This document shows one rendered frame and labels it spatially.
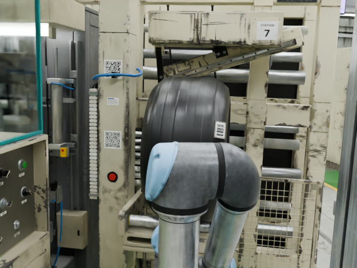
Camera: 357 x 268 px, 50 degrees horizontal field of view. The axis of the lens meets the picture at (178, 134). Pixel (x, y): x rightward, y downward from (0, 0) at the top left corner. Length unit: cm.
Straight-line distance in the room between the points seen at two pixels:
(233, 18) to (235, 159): 111
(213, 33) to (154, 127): 61
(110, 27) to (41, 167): 61
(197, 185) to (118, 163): 92
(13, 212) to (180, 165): 81
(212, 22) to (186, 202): 117
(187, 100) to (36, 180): 63
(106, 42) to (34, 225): 76
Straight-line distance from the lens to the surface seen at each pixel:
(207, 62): 192
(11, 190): 139
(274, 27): 179
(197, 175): 73
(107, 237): 175
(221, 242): 95
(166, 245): 80
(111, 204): 169
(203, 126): 134
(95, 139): 166
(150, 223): 159
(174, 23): 181
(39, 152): 148
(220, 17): 179
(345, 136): 73
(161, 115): 138
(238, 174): 75
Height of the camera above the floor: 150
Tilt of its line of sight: 9 degrees down
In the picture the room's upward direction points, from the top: 2 degrees clockwise
